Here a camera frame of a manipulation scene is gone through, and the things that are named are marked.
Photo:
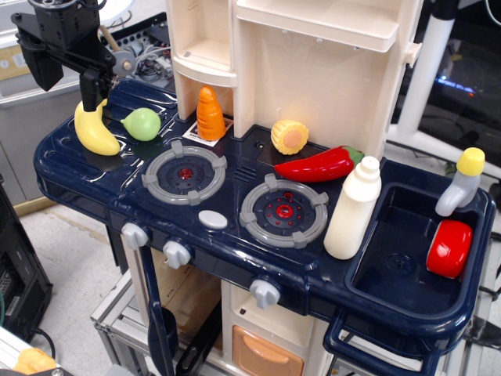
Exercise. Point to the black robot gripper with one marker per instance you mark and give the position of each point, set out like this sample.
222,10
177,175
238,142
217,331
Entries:
62,34

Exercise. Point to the white detergent bottle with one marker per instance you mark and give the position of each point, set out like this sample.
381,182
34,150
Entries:
354,209

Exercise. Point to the navy toy sink basin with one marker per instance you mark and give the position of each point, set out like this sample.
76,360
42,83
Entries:
390,269

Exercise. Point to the yellow toy banana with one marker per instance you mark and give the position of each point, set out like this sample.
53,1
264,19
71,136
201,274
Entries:
92,133

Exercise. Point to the grey storage bin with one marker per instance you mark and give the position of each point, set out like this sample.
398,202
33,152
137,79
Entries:
28,114

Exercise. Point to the wooden mallet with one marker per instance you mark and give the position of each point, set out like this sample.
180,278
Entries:
125,60

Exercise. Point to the green toy pear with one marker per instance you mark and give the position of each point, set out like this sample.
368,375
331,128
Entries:
142,124

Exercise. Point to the orange toy carrot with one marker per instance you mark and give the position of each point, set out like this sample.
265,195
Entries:
210,119

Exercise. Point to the left grey stove burner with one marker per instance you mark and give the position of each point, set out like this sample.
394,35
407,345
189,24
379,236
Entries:
185,175

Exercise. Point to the grey stove burner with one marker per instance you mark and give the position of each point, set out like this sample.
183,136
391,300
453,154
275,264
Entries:
185,175
284,214

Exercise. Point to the left grey stove knob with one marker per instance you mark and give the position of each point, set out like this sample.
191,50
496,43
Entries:
134,236

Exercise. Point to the grey stove knob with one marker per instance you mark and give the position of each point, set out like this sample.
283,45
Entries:
134,236
265,294
177,255

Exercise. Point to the grey oval button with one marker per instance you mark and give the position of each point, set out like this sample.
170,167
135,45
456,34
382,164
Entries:
212,220

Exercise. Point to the middle grey stove knob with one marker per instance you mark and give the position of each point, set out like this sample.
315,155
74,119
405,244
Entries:
177,255

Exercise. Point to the black computer case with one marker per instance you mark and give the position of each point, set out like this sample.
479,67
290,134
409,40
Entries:
25,288

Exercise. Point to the yellow toy corn piece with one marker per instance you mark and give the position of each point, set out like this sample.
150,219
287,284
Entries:
289,136

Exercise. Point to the right grey stove burner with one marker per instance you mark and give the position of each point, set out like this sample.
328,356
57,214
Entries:
284,214

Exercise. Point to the cream toy kitchen upper shelf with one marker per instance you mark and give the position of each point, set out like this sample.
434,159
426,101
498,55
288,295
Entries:
335,66

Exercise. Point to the red toy chili pepper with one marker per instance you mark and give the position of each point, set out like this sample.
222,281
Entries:
326,166

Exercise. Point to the yellow toy food piece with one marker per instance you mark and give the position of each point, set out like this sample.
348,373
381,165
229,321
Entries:
32,361

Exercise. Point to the right grey stove knob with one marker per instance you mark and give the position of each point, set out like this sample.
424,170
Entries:
265,294

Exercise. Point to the orange toy drawer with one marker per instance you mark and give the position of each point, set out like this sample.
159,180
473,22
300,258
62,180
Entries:
257,356

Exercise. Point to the white pipe stand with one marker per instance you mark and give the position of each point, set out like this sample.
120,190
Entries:
450,99

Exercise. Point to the navy toy kitchen countertop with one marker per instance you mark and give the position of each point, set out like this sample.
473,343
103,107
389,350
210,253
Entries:
310,281

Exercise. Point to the grey toy faucet yellow cap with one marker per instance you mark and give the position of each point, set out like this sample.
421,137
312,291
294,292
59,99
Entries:
464,184

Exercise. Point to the red toy tomato piece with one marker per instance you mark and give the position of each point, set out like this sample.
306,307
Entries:
449,248

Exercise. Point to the aluminium frame cart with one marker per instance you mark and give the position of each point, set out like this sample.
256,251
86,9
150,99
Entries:
122,330

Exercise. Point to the navy oven door handle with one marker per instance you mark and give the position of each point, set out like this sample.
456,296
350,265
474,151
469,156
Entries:
159,341

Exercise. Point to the navy towel rail handle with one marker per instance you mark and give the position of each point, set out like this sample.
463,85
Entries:
370,356

